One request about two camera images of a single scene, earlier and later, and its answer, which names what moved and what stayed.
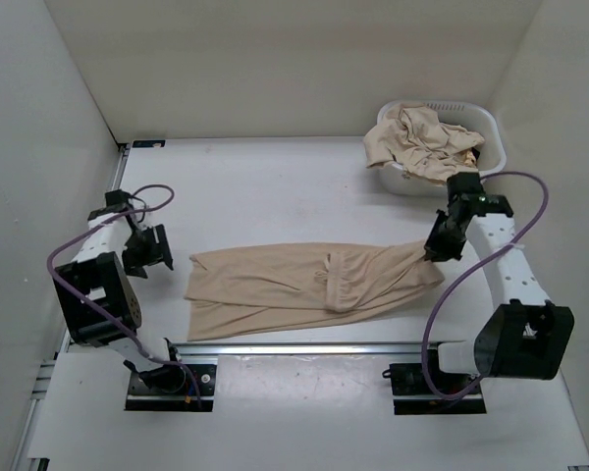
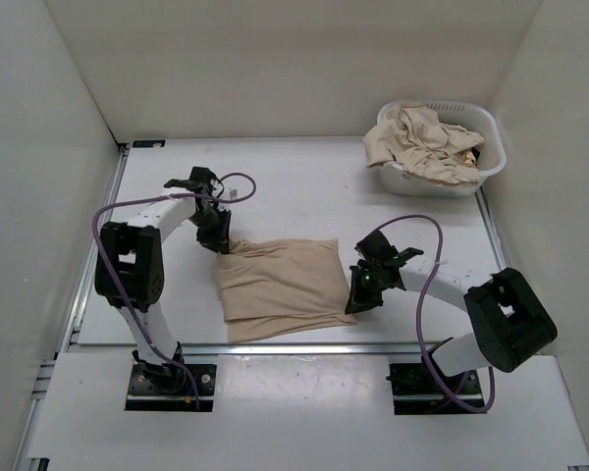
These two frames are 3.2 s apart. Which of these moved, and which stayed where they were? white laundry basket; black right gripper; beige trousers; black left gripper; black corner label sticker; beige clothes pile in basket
Moved: black left gripper; beige trousers; black right gripper
Stayed: beige clothes pile in basket; white laundry basket; black corner label sticker
